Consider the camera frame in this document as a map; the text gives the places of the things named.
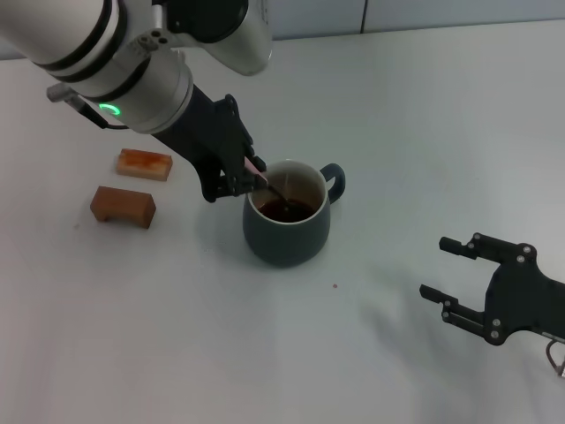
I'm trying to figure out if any light wooden block orange stained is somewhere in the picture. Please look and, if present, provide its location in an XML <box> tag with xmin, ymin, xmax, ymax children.
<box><xmin>115</xmin><ymin>148</ymin><xmax>174</xmax><ymax>182</ymax></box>

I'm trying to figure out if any right arm cable with connector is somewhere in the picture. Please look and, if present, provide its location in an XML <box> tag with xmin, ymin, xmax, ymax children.
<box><xmin>545</xmin><ymin>337</ymin><xmax>565</xmax><ymax>379</ymax></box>

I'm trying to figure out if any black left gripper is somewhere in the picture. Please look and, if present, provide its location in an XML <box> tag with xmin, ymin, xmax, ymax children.
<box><xmin>151</xmin><ymin>83</ymin><xmax>269</xmax><ymax>204</ymax></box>

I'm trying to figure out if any grey ceramic mug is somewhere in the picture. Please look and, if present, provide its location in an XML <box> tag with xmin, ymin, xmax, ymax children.
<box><xmin>241</xmin><ymin>158</ymin><xmax>347</xmax><ymax>269</ymax></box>

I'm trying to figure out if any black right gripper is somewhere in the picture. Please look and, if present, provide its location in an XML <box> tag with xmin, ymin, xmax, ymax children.
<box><xmin>418</xmin><ymin>231</ymin><xmax>565</xmax><ymax>346</ymax></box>

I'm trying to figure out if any pink handled metal spoon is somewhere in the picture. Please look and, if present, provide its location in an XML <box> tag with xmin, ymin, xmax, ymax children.
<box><xmin>245</xmin><ymin>155</ymin><xmax>292</xmax><ymax>208</ymax></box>

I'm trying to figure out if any dark coffee liquid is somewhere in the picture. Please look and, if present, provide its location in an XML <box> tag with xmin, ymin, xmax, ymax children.
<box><xmin>258</xmin><ymin>198</ymin><xmax>318</xmax><ymax>224</ymax></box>

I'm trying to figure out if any dark brown arched wooden block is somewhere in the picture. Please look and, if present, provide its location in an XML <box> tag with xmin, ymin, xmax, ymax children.
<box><xmin>89</xmin><ymin>185</ymin><xmax>158</xmax><ymax>230</ymax></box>

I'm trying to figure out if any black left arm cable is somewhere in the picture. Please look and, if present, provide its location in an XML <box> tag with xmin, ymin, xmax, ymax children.
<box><xmin>46</xmin><ymin>83</ymin><xmax>132</xmax><ymax>132</ymax></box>

